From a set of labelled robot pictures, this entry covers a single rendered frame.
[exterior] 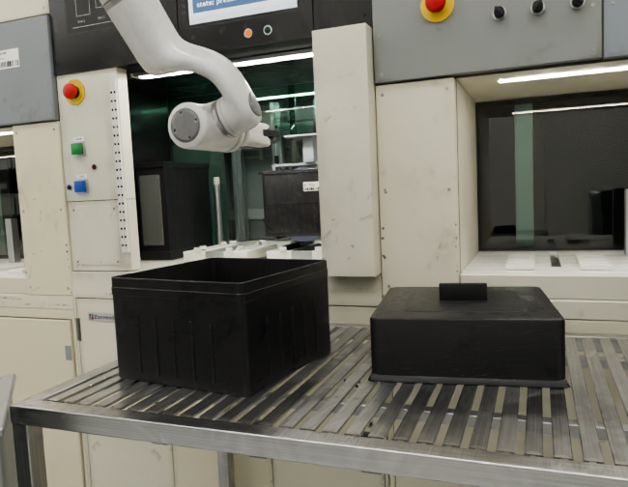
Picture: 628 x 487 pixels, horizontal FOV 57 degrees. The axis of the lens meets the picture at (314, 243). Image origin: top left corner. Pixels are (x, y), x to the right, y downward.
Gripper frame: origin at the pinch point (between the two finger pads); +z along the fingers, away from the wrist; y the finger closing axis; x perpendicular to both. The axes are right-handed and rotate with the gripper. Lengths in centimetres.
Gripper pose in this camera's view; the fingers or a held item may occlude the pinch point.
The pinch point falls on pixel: (261, 137)
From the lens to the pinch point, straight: 137.1
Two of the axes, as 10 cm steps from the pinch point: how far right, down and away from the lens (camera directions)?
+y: 9.4, -0.1, -3.5
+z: 3.5, -1.0, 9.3
